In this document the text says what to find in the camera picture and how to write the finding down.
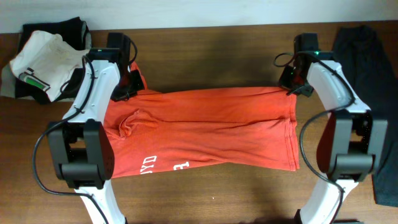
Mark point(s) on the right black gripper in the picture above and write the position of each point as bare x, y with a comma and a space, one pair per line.
283, 83

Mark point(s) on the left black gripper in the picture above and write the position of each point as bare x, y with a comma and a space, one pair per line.
138, 84

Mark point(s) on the red printed t-shirt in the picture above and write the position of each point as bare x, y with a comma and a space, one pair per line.
160, 132

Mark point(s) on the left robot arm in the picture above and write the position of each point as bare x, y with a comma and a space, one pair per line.
81, 152

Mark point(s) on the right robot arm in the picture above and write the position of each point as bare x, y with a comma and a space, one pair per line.
351, 144

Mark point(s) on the dark grey garment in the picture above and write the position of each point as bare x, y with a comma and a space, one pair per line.
367, 68

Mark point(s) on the black folded garment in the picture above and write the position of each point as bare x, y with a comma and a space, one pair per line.
71, 31

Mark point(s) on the white folded t-shirt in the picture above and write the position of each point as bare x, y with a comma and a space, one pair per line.
46, 62

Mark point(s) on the grey folded garment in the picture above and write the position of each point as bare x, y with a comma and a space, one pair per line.
7, 82

